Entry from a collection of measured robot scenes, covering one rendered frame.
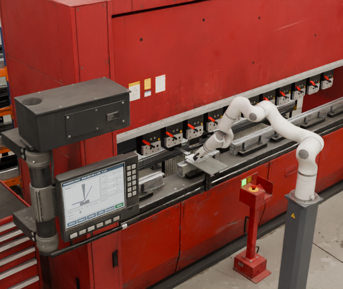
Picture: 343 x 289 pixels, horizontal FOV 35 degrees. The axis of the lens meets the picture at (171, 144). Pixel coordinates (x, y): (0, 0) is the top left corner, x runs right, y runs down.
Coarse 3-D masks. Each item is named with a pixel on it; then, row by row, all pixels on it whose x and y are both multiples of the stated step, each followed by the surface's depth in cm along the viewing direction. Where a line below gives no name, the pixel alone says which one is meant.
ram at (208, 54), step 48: (240, 0) 379; (288, 0) 413; (336, 0) 454; (144, 48) 338; (192, 48) 365; (240, 48) 396; (288, 48) 433; (336, 48) 479; (144, 96) 352; (192, 96) 381
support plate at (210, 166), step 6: (204, 156) 409; (192, 162) 400; (204, 162) 400; (210, 162) 400; (216, 162) 400; (198, 168) 394; (204, 168) 392; (210, 168) 392; (216, 168) 393; (222, 168) 393; (210, 174) 385
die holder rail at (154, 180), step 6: (150, 174) 390; (156, 174) 390; (162, 174) 390; (144, 180) 382; (150, 180) 384; (156, 180) 388; (162, 180) 392; (144, 186) 382; (150, 186) 386; (156, 186) 391
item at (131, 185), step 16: (112, 160) 275; (128, 160) 278; (64, 176) 260; (80, 176) 263; (128, 176) 282; (128, 192) 286; (64, 208) 265; (128, 208) 290; (64, 224) 268; (80, 224) 274; (96, 224) 280; (64, 240) 272
